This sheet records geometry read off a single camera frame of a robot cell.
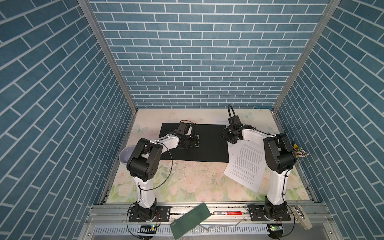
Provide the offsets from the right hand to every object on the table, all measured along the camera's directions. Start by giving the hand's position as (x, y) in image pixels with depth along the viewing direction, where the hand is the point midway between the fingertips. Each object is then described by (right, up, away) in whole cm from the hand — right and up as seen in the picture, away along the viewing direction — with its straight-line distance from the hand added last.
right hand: (222, 135), depth 102 cm
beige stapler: (+34, -37, -30) cm, 59 cm away
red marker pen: (-2, -36, -28) cm, 46 cm away
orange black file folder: (-7, -7, -3) cm, 11 cm away
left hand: (-17, -4, -5) cm, 18 cm away
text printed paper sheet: (+14, -17, -10) cm, 24 cm away
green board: (-23, -39, -32) cm, 55 cm away
